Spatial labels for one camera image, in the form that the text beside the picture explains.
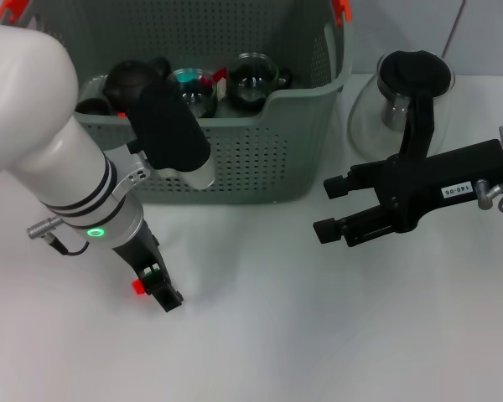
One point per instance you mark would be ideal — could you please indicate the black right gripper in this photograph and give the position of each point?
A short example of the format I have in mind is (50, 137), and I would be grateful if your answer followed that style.
(436, 184)

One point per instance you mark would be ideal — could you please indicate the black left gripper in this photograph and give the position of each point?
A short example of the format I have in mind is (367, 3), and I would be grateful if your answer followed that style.
(140, 251)

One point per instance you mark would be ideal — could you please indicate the glass teacup black sleeve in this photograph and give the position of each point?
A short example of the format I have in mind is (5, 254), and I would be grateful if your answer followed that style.
(197, 98)
(251, 84)

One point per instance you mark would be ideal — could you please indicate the dark red curved toy brick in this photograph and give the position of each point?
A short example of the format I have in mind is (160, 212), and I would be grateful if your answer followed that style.
(209, 81)

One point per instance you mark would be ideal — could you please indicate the teal toy brick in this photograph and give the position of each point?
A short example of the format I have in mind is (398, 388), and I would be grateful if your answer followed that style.
(188, 77)

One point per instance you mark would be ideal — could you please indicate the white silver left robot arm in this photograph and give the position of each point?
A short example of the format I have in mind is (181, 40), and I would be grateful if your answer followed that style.
(46, 125)

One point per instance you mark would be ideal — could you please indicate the grey perforated plastic storage basket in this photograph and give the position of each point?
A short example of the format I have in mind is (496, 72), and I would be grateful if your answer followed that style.
(255, 167)

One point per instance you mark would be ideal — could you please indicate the dark clay small teacup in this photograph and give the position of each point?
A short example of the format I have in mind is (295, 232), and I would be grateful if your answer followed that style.
(93, 106)

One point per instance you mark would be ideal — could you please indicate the dark clay teapot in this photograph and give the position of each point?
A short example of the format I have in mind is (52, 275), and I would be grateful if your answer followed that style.
(128, 81)

